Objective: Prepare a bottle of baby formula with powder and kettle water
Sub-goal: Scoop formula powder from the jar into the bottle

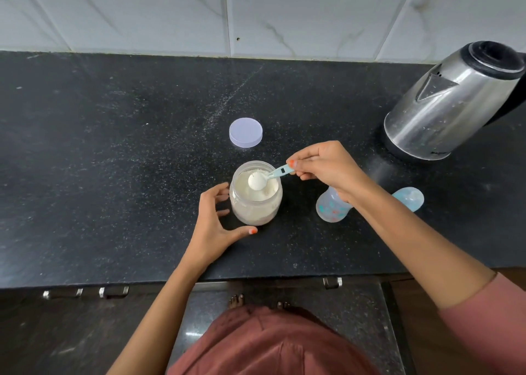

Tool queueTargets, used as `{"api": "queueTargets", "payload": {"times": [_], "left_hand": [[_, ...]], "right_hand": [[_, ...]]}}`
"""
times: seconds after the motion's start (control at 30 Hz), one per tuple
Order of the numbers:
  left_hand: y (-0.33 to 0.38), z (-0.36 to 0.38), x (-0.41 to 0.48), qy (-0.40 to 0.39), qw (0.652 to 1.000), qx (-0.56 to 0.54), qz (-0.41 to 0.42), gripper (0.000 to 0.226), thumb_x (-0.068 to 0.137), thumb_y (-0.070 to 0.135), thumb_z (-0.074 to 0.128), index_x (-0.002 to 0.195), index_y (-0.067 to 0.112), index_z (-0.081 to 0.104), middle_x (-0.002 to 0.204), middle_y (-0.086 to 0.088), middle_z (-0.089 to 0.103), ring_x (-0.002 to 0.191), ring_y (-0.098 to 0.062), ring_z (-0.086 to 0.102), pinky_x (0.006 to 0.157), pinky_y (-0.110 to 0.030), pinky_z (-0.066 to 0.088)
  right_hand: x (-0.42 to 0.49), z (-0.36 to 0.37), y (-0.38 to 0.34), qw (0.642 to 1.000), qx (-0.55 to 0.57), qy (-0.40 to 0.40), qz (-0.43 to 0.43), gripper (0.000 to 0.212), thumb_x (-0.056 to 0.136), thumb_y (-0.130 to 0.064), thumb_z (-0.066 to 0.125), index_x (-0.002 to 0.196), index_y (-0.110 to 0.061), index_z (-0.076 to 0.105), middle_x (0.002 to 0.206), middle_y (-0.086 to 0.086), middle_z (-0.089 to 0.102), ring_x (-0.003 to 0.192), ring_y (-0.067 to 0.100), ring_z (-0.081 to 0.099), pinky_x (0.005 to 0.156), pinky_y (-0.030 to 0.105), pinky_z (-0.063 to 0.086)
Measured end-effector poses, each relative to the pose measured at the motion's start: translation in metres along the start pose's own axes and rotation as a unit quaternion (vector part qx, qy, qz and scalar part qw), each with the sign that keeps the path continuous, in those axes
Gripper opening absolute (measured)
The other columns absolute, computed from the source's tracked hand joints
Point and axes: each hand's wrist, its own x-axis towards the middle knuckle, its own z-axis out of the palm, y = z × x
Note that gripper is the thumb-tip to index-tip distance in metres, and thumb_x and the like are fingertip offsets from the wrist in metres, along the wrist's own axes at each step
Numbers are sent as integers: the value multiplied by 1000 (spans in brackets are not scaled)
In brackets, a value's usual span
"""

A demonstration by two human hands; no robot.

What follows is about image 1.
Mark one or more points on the person's right hand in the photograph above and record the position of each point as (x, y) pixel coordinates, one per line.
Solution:
(333, 165)

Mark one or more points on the person's left hand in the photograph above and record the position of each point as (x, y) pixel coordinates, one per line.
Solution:
(209, 235)

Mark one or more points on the clear plastic baby bottle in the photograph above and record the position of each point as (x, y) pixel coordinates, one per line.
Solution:
(330, 210)

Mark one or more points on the clear milk powder jar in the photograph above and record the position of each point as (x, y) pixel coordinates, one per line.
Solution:
(255, 210)

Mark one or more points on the light blue measuring scoop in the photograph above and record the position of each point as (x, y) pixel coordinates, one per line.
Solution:
(257, 181)

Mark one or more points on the blue bottle teat cap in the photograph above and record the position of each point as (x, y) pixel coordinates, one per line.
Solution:
(411, 198)

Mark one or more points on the lilac round jar lid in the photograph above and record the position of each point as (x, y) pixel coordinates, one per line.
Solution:
(245, 132)

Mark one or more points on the steel electric kettle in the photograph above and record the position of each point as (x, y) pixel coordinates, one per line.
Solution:
(444, 111)

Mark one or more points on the person's left forearm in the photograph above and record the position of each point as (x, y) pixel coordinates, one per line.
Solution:
(156, 321)

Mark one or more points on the person's right forearm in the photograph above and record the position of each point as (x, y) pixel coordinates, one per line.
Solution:
(423, 247)

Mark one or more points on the person's left foot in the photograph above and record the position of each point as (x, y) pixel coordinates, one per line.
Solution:
(236, 301)

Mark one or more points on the person's foot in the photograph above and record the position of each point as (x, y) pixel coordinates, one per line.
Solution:
(236, 301)
(283, 305)

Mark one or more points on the person's right foot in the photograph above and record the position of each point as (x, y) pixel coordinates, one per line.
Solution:
(283, 305)

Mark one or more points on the reddish pink garment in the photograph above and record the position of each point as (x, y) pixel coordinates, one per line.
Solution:
(267, 346)

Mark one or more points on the dark wooden cabinet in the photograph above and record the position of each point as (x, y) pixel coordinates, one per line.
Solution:
(423, 325)

